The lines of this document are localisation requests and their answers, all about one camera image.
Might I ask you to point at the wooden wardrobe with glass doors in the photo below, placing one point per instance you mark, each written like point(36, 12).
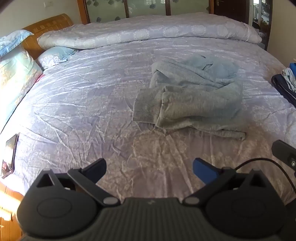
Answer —
point(129, 9)

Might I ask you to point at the wooden headboard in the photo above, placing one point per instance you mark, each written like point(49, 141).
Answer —
point(44, 25)

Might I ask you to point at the dark navy garment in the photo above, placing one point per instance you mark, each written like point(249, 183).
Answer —
point(283, 89)

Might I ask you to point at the large pastel floral pillow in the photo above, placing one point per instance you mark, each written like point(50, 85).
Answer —
point(16, 76)

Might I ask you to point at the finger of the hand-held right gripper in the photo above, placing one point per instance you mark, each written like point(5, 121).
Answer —
point(283, 150)

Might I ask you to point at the dark wooden door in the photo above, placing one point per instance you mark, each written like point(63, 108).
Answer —
point(231, 9)

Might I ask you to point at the bed with lavender patterned sheet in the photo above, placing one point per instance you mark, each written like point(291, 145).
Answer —
point(97, 99)

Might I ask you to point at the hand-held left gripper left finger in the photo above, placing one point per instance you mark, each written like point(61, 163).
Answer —
point(96, 167)

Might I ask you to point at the small light blue patterned pillow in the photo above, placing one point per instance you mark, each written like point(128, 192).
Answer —
point(55, 55)

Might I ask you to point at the pink cloth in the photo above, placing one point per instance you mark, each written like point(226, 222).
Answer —
point(39, 77)

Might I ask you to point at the folded lavender patterned quilt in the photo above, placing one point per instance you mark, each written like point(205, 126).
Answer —
point(148, 29)

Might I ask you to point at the blue floral pillow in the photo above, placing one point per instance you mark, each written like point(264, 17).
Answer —
point(11, 41)

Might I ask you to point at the light printed garment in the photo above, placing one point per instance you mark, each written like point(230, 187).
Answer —
point(290, 77)

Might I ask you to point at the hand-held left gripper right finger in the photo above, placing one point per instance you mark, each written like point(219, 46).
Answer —
point(203, 170)

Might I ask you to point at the smartphone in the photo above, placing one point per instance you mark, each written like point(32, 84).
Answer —
point(10, 155)

